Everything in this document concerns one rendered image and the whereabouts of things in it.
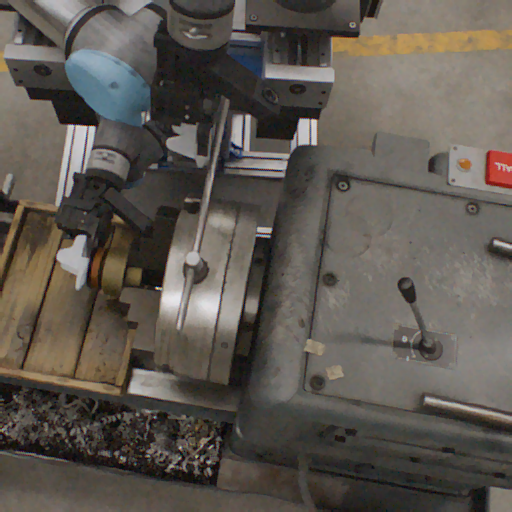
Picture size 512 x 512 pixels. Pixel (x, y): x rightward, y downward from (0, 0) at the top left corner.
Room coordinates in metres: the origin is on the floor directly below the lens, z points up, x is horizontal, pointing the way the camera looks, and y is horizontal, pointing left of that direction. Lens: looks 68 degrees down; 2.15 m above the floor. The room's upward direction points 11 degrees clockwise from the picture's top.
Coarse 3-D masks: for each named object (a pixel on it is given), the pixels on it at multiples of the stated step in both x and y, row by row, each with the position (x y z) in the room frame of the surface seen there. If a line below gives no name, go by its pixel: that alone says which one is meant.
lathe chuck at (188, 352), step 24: (192, 216) 0.43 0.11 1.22; (216, 216) 0.44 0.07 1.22; (192, 240) 0.38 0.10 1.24; (216, 240) 0.39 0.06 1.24; (168, 264) 0.34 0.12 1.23; (216, 264) 0.35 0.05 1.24; (168, 288) 0.30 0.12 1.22; (192, 288) 0.31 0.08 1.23; (216, 288) 0.32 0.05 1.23; (168, 312) 0.27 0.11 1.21; (192, 312) 0.28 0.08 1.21; (216, 312) 0.28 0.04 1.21; (168, 336) 0.24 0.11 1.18; (192, 336) 0.25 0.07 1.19; (168, 360) 0.22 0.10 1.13; (192, 360) 0.22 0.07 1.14
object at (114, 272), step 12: (96, 252) 0.38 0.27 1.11; (108, 252) 0.38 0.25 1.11; (120, 252) 0.39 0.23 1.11; (96, 264) 0.36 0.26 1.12; (108, 264) 0.36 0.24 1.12; (120, 264) 0.36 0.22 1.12; (96, 276) 0.34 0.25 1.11; (108, 276) 0.34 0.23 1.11; (120, 276) 0.34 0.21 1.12; (132, 276) 0.35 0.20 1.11; (144, 276) 0.37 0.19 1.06; (96, 288) 0.33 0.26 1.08; (108, 288) 0.33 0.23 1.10; (120, 288) 0.33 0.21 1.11
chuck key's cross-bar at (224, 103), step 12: (216, 132) 0.49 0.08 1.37; (216, 144) 0.48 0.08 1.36; (216, 156) 0.47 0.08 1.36; (216, 168) 0.45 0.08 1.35; (204, 192) 0.42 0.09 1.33; (204, 204) 0.40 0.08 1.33; (204, 216) 0.39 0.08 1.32; (204, 228) 0.37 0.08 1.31; (192, 276) 0.30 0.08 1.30; (180, 300) 0.27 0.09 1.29; (180, 312) 0.25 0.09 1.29; (180, 324) 0.24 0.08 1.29
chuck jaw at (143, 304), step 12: (132, 288) 0.33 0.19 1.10; (120, 300) 0.31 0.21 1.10; (132, 300) 0.31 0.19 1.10; (144, 300) 0.31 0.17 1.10; (156, 300) 0.32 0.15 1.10; (132, 312) 0.29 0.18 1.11; (144, 312) 0.29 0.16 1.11; (156, 312) 0.30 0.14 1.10; (132, 324) 0.27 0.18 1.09; (144, 324) 0.27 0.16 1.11; (144, 336) 0.25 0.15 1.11; (132, 348) 0.23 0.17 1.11; (144, 348) 0.23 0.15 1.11
